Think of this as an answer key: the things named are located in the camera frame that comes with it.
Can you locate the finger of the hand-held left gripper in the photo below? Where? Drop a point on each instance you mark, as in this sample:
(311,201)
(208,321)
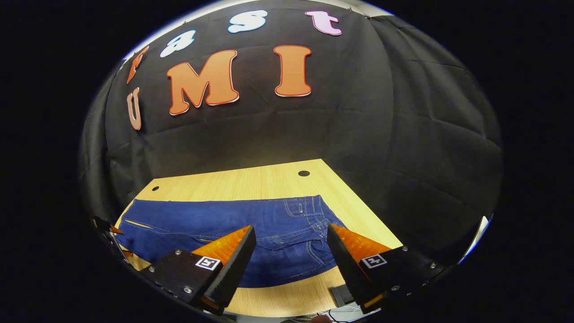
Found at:
(116,230)

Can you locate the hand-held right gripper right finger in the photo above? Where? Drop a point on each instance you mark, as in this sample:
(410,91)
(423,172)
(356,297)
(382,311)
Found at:
(347,264)

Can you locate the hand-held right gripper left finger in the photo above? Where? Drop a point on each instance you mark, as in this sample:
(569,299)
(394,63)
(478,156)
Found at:
(233,264)

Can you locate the blue jeans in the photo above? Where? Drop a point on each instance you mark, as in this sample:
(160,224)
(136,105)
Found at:
(202,220)

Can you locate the black box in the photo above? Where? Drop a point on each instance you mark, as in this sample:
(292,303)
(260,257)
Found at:
(341,295)

